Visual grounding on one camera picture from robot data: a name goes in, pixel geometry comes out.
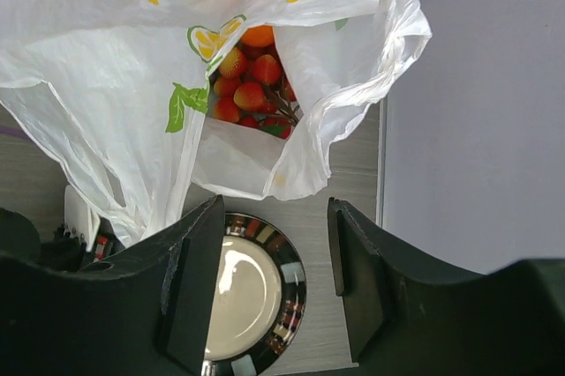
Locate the red lychee fruit bunch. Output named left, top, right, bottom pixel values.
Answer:
left=209, top=42, right=300, bottom=139

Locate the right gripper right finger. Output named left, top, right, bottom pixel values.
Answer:
left=328, top=199, right=564, bottom=375

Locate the white plastic bag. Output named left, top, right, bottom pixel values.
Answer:
left=1, top=0, right=432, bottom=246

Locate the striped rim ceramic plate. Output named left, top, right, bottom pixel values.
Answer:
left=201, top=212, right=306, bottom=376

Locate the fake orange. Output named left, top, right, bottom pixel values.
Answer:
left=240, top=25, right=275, bottom=48

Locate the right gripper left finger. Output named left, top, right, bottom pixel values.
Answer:
left=1, top=197, right=224, bottom=375

